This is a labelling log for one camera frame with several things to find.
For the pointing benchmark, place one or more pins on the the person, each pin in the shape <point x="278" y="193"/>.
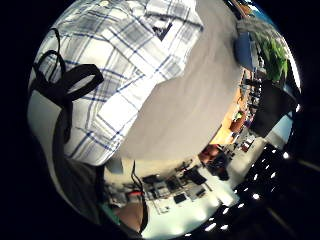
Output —
<point x="128" y="215"/>

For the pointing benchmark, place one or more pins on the green leafy plant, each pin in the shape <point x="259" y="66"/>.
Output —
<point x="276" y="58"/>

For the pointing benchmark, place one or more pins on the black panel screen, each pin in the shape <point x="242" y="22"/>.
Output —
<point x="270" y="108"/>

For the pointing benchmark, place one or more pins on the brown plant pot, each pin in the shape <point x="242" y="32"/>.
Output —
<point x="237" y="124"/>

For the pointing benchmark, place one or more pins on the orange wooden table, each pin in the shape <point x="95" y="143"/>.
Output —
<point x="227" y="128"/>

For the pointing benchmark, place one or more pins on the blue chair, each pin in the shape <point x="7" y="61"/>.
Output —
<point x="245" y="50"/>

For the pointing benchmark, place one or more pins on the row of ceiling lights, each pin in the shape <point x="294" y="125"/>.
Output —
<point x="253" y="186"/>

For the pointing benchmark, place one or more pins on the cluttered white desk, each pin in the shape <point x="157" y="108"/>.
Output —
<point x="173" y="196"/>

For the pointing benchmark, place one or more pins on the white blue plaid shirt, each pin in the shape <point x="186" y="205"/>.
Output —
<point x="126" y="60"/>

